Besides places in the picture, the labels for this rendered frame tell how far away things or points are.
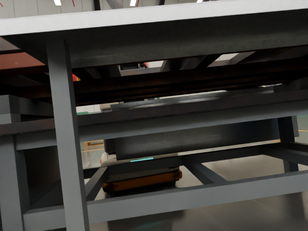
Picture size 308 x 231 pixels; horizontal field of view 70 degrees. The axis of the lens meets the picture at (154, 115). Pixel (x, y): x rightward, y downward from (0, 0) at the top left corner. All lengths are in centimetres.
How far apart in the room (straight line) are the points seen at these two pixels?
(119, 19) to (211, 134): 126
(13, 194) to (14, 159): 11
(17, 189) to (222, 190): 67
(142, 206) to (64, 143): 37
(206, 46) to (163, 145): 93
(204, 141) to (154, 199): 87
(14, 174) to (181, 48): 65
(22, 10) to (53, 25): 1233
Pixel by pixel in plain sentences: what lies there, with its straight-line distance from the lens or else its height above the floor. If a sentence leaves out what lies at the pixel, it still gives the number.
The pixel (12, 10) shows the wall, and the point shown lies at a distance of 1291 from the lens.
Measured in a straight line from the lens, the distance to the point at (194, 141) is 156.
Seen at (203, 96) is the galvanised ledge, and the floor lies 67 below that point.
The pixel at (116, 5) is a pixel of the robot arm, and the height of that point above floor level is 125.
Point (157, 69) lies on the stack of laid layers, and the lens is 141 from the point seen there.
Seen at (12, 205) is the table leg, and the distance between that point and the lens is 87.
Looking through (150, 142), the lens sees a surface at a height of 39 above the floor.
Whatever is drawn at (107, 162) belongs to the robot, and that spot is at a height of 27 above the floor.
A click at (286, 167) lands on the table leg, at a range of 176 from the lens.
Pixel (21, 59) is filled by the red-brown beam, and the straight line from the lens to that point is 84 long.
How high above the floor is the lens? 54
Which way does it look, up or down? 1 degrees up
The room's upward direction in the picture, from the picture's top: 7 degrees counter-clockwise
